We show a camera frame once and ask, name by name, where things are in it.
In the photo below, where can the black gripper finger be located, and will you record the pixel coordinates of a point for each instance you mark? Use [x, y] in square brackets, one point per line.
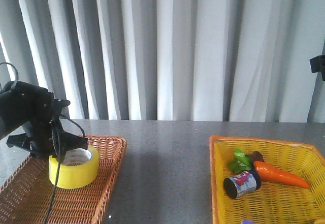
[71, 142]
[21, 141]

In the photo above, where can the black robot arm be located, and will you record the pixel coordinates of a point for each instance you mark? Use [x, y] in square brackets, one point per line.
[57, 129]

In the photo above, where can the small labelled can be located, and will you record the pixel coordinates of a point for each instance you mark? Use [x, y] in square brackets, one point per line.
[242, 183]

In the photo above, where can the yellow tape roll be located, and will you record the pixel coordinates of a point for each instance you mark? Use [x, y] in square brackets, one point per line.
[79, 168]

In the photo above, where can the green toy leaf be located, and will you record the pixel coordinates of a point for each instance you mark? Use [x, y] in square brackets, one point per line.
[240, 162]

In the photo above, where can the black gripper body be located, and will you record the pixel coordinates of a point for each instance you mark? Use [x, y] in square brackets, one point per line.
[317, 65]
[33, 108]

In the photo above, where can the white pleated curtain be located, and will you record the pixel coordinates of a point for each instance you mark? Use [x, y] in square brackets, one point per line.
[200, 60]

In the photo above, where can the purple foam block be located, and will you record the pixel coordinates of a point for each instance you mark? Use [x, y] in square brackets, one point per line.
[246, 221]

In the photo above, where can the orange toy carrot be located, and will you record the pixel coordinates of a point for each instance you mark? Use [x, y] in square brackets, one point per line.
[271, 173]

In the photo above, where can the brown wicker basket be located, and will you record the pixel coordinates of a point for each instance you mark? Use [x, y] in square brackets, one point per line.
[25, 196]

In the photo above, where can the yellow woven basket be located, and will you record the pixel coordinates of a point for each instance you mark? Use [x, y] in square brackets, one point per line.
[273, 202]

